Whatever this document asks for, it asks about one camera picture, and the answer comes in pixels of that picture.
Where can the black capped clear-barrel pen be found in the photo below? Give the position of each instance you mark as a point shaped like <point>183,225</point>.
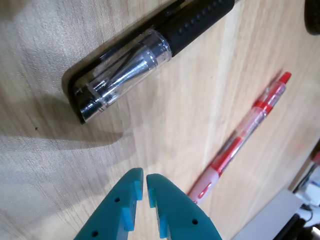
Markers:
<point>190,22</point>

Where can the grey panel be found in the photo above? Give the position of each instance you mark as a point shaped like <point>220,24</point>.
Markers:
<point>270,215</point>

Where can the red gel pen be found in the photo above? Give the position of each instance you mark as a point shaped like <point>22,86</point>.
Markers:
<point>250,130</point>

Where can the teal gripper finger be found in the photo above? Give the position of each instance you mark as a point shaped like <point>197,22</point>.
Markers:
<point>180,215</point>
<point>112,215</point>

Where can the black mesh pen holder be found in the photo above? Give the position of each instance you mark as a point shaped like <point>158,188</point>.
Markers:
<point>312,17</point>

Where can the black bar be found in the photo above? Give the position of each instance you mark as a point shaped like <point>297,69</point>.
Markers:
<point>292,226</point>

